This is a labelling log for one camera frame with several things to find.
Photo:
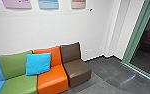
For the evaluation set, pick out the brown sofa seat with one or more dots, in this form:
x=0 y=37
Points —
x=76 y=71

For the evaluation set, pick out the orange sofa seat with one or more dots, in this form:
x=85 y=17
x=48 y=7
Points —
x=52 y=81

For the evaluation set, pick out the blue square cushion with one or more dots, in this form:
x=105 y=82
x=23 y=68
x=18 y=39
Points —
x=37 y=64

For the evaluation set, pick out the green framed glass partition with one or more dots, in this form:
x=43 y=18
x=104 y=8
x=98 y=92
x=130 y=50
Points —
x=136 y=33

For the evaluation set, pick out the green sofa seat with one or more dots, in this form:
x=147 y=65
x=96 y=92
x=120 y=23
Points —
x=14 y=66

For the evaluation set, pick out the white double wall socket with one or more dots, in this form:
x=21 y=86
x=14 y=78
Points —
x=88 y=50

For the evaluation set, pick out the small black wall sensor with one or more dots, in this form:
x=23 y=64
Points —
x=90 y=10

